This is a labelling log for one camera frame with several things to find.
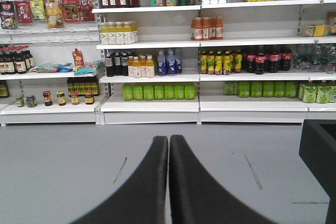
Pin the orange-label sauce jar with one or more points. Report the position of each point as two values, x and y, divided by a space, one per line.
75 98

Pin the dark pickle jar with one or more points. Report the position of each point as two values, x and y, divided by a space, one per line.
31 101

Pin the yellow-label sauce jar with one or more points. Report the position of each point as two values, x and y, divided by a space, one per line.
61 98

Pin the green drink bottle row right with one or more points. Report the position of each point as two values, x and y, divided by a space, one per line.
261 89

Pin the white store shelving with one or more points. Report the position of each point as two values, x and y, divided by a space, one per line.
187 27

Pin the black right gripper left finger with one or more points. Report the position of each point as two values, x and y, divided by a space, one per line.
141 198

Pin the green drink bottle row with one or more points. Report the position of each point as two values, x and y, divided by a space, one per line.
158 91
261 89

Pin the black wooden produce stand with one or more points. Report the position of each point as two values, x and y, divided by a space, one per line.
317 150

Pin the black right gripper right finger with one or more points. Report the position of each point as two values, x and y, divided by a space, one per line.
196 196

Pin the green-lid sauce jar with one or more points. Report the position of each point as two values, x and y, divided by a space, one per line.
20 101

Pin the red-lid sauce jar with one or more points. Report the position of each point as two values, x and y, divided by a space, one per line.
47 98

